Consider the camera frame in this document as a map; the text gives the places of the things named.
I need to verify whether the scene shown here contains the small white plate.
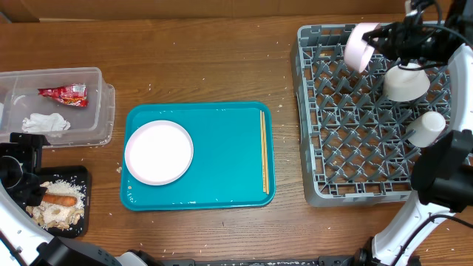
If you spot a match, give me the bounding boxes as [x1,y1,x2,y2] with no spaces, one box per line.
[344,23,381,73]

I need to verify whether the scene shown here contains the white tissue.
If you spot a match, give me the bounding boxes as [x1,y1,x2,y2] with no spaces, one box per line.
[21,113,71,133]

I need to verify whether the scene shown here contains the light green bowl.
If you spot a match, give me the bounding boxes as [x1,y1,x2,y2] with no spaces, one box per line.
[383,63,430,102]

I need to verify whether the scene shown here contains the orange carrot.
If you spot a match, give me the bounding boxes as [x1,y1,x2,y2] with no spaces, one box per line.
[42,194,78,207]

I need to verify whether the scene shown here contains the peanut shells and rice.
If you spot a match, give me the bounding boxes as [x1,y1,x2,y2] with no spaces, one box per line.
[26,180,85,231]

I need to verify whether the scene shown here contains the red snack wrapper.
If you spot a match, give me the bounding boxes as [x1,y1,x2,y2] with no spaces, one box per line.
[38,83,88,107]

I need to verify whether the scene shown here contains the white plastic cup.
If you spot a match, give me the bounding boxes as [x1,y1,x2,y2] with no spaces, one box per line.
[406,111,446,148]

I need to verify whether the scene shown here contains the large pink plate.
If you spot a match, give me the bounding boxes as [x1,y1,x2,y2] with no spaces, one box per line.
[124,120,194,185]

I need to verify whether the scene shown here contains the wooden chopstick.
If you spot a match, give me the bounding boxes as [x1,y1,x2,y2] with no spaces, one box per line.
[260,111,269,195]
[260,110,268,194]

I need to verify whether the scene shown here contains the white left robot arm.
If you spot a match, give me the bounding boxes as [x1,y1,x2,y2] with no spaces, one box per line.
[1,133,163,266]

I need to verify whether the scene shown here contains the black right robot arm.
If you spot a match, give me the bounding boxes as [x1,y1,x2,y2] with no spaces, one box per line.
[343,0,472,265]

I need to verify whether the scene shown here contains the black food waste tray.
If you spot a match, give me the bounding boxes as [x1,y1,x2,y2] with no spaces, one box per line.
[38,166,92,239]

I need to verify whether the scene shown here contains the clear plastic waste bin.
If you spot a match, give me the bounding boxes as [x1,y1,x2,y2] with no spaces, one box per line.
[1,67,115,148]

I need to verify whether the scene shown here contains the grey plastic dish rack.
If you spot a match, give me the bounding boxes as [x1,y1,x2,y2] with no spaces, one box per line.
[291,24,472,207]

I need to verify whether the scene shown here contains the teal plastic tray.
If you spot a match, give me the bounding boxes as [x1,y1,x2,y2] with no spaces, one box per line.
[120,101,276,211]

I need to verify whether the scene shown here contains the black rail at table edge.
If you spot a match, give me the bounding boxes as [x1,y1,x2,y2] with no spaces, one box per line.
[160,256,353,266]

